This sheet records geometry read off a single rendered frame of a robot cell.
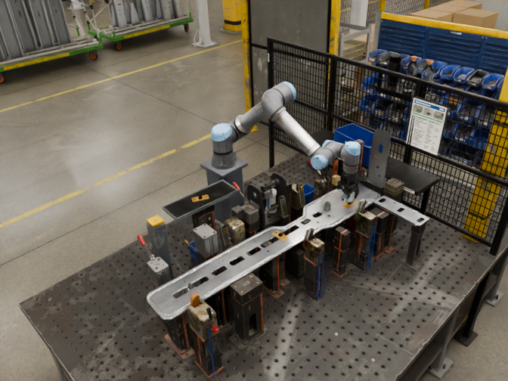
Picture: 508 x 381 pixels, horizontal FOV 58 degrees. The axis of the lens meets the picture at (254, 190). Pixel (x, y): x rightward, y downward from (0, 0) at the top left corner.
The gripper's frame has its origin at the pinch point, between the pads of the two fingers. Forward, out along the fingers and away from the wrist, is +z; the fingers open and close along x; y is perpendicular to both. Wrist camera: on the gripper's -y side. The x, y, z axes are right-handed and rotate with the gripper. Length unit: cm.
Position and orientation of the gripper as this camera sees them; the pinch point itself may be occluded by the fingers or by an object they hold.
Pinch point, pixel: (350, 200)
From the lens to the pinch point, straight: 250.9
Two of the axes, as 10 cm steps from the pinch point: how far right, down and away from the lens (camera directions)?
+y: -7.7, 3.7, -5.2
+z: 0.3, 8.4, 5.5
